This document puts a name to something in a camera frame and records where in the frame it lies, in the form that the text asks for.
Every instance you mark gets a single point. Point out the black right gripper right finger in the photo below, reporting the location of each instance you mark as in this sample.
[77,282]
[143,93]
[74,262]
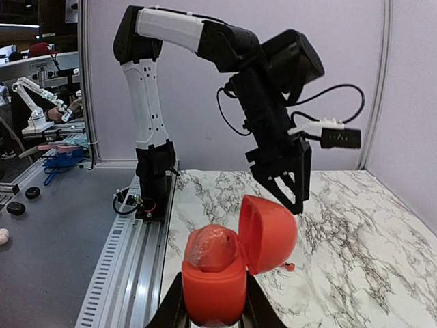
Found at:
[258,312]

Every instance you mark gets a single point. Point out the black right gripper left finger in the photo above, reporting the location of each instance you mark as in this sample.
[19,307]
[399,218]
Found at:
[172,311]

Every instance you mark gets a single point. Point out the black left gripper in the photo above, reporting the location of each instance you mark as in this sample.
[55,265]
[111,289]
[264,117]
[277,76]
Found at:
[290,161]

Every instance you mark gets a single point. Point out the red earbud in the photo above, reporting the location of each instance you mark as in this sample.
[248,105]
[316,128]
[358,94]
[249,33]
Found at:
[211,249]
[288,266]

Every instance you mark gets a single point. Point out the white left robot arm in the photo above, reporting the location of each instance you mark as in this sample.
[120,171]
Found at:
[264,77]

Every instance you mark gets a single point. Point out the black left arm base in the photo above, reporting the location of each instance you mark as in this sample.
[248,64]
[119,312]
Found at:
[155,167]

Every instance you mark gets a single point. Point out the aluminium front rail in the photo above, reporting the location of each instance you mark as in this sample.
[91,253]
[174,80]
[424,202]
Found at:
[124,290]

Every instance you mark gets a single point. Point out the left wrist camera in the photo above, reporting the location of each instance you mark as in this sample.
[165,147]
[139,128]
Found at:
[333,134]

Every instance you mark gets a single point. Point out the aluminium corner post right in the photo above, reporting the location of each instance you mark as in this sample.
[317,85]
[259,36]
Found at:
[380,86]

